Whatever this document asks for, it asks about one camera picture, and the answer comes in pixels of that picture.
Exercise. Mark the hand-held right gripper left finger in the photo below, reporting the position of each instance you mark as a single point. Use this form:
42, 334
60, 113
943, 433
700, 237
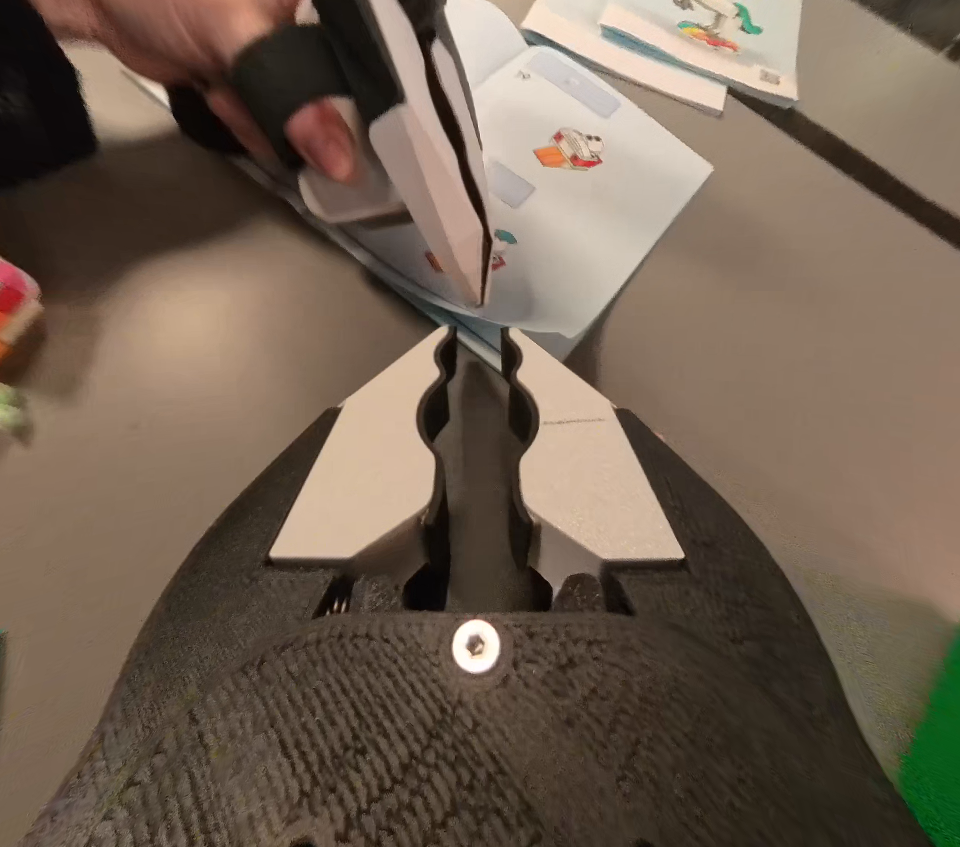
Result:
360, 487

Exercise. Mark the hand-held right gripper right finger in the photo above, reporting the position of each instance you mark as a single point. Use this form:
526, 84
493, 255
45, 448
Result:
600, 494

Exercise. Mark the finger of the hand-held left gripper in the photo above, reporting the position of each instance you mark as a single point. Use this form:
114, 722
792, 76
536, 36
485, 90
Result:
463, 119
420, 134

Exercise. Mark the small colourful lego model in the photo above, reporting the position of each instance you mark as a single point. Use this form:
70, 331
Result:
19, 307

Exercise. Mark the person's left forearm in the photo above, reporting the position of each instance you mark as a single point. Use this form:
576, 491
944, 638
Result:
37, 104

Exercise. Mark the closed plain instruction booklet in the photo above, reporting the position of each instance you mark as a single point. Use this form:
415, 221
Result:
570, 29

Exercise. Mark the closed booklet with unicorn cover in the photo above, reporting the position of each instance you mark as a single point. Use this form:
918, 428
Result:
697, 14

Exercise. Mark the green plastic bin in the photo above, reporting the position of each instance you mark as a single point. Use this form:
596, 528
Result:
937, 749

